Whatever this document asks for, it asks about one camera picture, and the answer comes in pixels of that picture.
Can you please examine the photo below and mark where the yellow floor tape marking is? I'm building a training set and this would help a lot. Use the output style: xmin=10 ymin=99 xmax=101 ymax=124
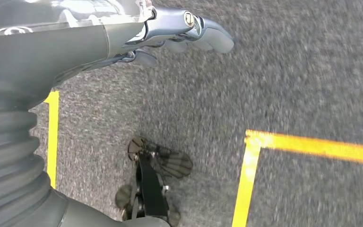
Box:
xmin=43 ymin=91 xmax=61 ymax=189
xmin=231 ymin=129 xmax=363 ymax=227

